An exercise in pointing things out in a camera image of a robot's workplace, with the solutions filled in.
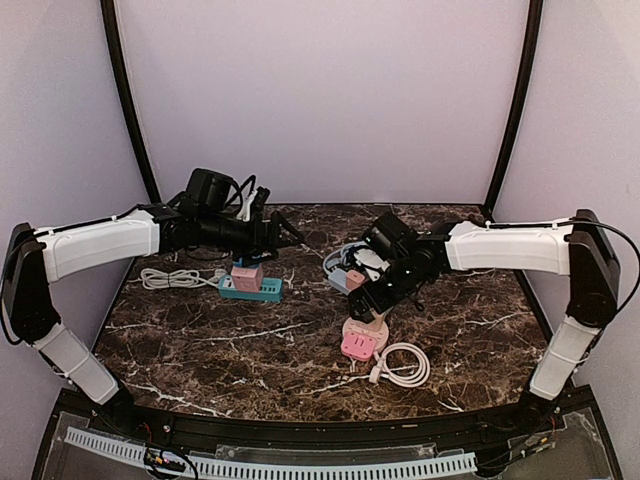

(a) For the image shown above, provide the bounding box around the teal power strip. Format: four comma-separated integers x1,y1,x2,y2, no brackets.
218,275,283,303

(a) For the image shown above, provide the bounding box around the pink round power strip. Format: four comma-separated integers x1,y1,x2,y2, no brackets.
342,313,389,353

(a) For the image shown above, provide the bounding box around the blue cube plug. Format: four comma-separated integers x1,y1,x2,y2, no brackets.
233,253,265,268

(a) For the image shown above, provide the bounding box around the grey-blue power cable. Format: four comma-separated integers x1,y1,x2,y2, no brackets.
322,243,366,274

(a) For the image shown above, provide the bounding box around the right black frame post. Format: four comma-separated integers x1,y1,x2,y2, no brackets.
483,0,544,218

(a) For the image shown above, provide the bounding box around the pink cube adapter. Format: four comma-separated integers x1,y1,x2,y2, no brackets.
231,264,263,293

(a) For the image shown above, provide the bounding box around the white power cable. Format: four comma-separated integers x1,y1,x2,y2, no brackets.
139,267,231,291

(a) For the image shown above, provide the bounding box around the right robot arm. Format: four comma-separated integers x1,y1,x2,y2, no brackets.
348,209,627,434

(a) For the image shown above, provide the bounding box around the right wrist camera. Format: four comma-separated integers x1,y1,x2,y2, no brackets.
354,212,418,281

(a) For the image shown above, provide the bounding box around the pink charger plug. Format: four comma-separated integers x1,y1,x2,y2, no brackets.
345,270,368,292

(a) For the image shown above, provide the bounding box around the grey-blue power strip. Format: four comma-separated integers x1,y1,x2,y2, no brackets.
328,269,350,295

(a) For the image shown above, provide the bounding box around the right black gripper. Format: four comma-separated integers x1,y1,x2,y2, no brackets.
348,255,422,322

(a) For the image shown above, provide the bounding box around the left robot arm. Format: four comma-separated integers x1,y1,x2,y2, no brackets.
1,203,304,436

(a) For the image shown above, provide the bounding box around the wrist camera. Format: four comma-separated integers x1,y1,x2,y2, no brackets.
354,212,418,281
184,168,274,221

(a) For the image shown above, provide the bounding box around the left black frame post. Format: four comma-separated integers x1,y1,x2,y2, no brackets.
100,0,161,203

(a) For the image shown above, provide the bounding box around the pink square adapter plug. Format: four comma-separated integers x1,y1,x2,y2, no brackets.
341,331,376,362

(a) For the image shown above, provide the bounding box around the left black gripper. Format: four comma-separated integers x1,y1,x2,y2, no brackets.
199,210,305,267

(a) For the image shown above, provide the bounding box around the white slotted cable duct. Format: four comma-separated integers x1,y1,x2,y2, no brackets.
64,427,477,479

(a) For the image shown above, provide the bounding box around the black frame post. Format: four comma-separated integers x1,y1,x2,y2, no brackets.
483,0,544,218
100,0,161,203

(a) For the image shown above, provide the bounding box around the black front rail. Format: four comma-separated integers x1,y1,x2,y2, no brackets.
84,400,558,452

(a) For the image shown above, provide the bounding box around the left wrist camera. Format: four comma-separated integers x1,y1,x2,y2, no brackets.
184,168,274,221

